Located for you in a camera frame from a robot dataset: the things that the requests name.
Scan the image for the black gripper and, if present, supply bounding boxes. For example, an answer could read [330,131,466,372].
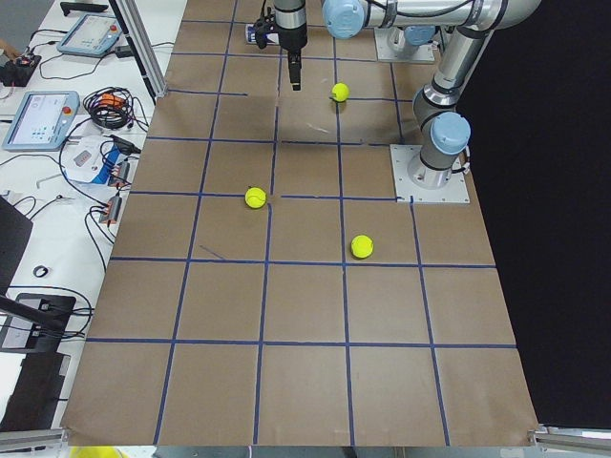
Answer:
[277,9,306,91]

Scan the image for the tennis ball near base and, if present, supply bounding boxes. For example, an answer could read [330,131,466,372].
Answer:
[330,82,350,103]

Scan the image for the tennis ball at centre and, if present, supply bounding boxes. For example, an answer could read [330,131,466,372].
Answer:
[244,187,267,209]

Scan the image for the tennis ball front left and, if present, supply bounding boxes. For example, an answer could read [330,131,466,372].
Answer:
[350,234,374,260]

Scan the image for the far teach pendant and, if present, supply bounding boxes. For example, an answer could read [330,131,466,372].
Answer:
[56,13,122,57]

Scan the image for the teach pendant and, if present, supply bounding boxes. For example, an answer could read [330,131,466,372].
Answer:
[56,13,122,57]
[2,91,80,152]

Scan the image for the white blue box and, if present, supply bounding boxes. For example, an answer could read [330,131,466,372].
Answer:
[61,135,120,184]

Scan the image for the grey connector block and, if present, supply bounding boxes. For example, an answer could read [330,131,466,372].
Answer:
[98,196,122,225]

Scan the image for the near teach pendant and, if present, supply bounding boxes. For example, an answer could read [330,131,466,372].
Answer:
[2,91,80,152]

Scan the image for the black monitor stand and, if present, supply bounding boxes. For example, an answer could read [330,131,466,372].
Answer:
[1,199,75,353]

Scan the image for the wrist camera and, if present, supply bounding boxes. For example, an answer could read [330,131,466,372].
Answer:
[253,17,273,50]

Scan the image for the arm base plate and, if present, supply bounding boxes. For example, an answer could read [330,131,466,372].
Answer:
[374,25,436,64]
[390,144,471,204]

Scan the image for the aluminium frame post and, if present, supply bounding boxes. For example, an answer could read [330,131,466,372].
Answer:
[109,0,167,104]

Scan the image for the coiled black cable bundle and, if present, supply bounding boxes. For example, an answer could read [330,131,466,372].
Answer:
[82,86,149,131]

